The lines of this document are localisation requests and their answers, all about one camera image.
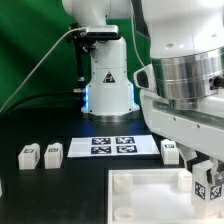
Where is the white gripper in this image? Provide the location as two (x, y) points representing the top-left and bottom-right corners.
(134, 64), (224, 184)

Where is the white square tabletop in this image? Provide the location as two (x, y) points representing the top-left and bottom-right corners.
(107, 168), (224, 224)

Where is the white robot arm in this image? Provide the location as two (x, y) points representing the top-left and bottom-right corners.
(62, 0), (224, 184)

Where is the white fiducial marker sheet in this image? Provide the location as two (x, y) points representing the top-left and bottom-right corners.
(68, 135), (159, 158)

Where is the silver camera on stand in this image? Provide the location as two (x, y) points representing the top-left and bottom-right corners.
(79, 25), (120, 40)

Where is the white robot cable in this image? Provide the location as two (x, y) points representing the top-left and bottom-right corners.
(129, 0), (146, 69)

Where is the grey camera cable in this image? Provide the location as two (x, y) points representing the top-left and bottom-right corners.
(0, 27), (87, 114)

